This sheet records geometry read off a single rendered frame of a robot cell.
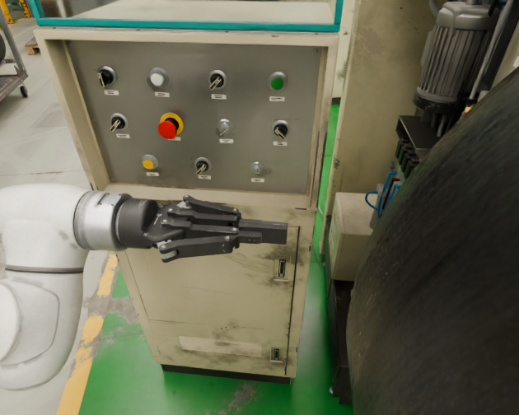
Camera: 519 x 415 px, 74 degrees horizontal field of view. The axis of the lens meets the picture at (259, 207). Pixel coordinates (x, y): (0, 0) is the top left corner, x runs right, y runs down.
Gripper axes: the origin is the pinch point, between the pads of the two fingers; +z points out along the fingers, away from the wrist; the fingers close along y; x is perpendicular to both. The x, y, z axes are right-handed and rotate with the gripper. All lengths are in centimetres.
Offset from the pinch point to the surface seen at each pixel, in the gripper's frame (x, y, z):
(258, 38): -20.1, 26.9, -3.6
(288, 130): -1.3, 31.2, 2.4
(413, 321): -19.5, -26.9, 9.7
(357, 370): -11.3, -25.2, 8.6
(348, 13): 21, 325, 46
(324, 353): 106, 43, 22
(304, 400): 106, 23, 14
